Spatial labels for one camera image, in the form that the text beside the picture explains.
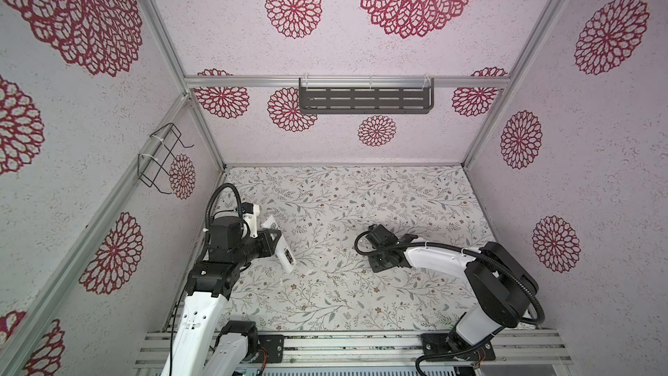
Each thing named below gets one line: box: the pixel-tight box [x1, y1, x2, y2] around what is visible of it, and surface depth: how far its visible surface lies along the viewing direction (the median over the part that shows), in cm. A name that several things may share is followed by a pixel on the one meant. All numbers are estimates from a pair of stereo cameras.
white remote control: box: [260, 214, 297, 275], surface depth 76 cm
